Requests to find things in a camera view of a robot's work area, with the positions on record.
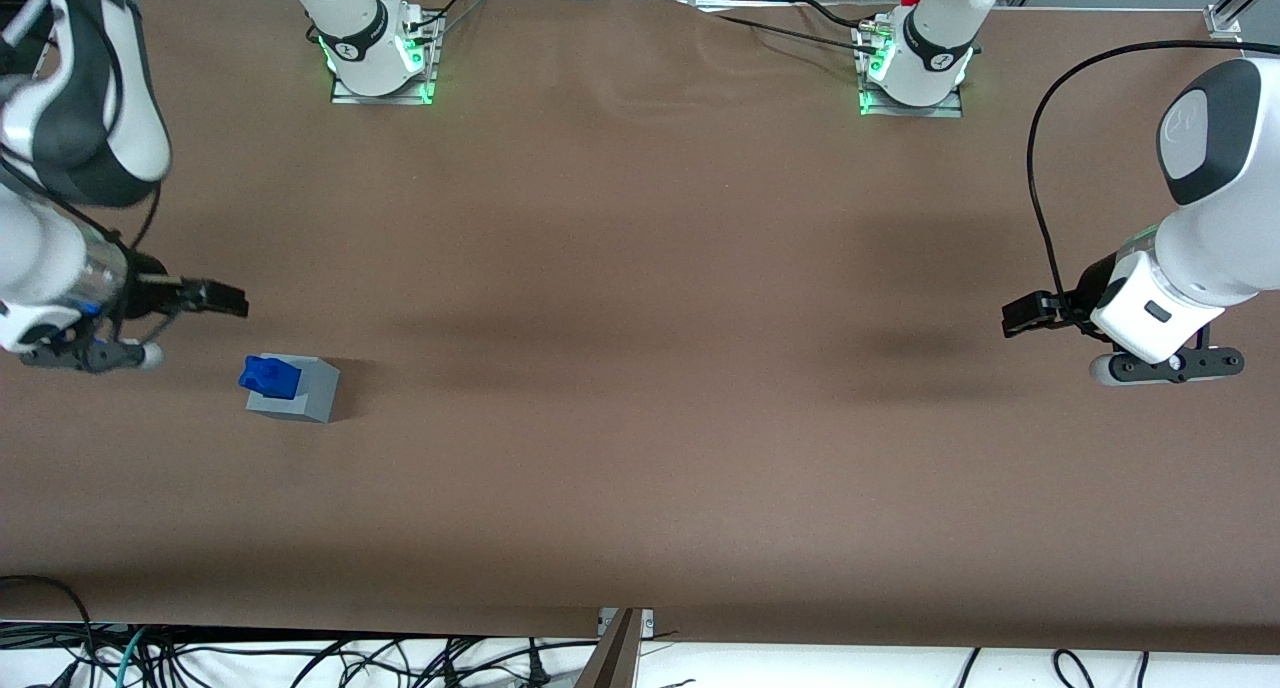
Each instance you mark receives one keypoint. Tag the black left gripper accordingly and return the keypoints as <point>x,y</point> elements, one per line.
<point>1088,293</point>

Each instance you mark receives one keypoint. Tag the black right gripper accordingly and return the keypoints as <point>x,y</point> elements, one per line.
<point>147,290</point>

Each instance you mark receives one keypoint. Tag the blue plastic part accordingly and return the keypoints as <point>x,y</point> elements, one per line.
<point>270,378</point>

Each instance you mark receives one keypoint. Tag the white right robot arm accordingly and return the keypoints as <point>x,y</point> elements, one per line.
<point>70,118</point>

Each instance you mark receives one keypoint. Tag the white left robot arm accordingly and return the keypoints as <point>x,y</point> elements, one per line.
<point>1220,238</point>

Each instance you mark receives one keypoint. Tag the gray cube base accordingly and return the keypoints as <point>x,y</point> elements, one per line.
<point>315,393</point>

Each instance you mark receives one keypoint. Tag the aluminium corner profile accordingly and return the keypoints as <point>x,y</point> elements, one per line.
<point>1240,3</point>

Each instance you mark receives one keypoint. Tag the brown table cover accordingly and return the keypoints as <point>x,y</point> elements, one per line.
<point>640,418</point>

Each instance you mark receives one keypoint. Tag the aluminium profile beam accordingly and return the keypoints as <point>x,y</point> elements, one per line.
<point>610,663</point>

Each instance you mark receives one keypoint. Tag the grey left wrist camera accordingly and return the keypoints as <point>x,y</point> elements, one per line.
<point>1160,366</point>

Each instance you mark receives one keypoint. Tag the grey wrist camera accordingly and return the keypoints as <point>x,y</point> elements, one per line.
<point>100,356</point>
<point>1160,366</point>

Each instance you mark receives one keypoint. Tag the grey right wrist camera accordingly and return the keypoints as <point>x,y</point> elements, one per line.
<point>100,356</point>

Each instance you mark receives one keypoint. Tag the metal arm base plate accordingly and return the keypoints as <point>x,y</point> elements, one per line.
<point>910,111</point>
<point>385,99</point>

